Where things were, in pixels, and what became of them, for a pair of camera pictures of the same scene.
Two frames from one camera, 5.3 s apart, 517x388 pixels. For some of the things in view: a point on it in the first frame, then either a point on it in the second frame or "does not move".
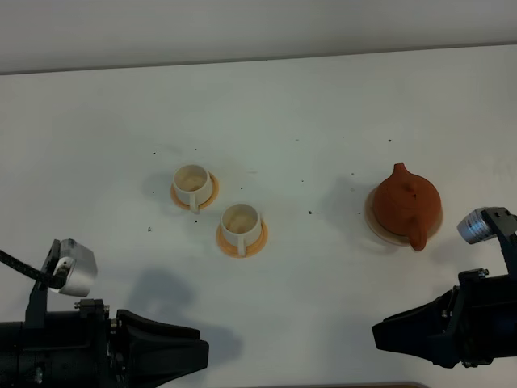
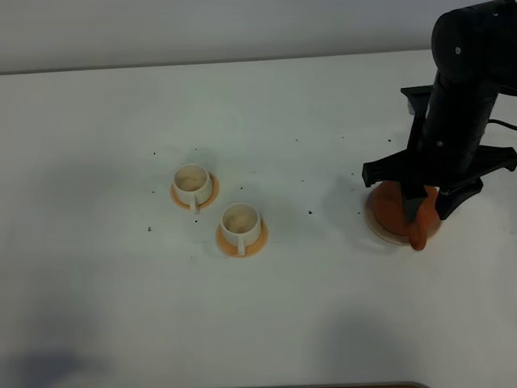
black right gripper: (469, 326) to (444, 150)
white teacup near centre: (241, 225) does not move
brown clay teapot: (407, 204) does not move
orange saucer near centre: (251, 250) does not move
